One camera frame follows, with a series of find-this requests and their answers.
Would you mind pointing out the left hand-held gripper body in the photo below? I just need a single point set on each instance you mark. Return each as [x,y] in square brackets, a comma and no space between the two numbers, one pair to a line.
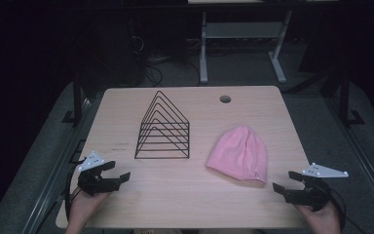
[92,184]

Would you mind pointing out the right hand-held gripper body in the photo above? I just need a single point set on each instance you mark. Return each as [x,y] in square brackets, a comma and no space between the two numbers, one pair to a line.
[308,194]

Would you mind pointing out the pink knit beanie hat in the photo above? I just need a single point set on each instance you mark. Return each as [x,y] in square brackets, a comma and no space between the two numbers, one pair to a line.
[240,156]

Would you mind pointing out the person's right hand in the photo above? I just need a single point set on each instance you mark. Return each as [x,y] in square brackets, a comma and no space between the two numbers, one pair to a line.
[319,220]

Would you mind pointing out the round table grommet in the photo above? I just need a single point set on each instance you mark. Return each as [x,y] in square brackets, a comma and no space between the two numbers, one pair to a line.
[225,99]

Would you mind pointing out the aluminium floor rail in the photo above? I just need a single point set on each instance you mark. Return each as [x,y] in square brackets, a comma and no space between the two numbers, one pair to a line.
[56,169]
[363,159]

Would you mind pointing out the black metal stand post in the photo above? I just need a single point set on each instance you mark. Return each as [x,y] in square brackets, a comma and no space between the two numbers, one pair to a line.
[77,97]
[344,97]

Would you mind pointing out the white metal desk frame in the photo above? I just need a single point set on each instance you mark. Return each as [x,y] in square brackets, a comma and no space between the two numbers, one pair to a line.
[243,31]

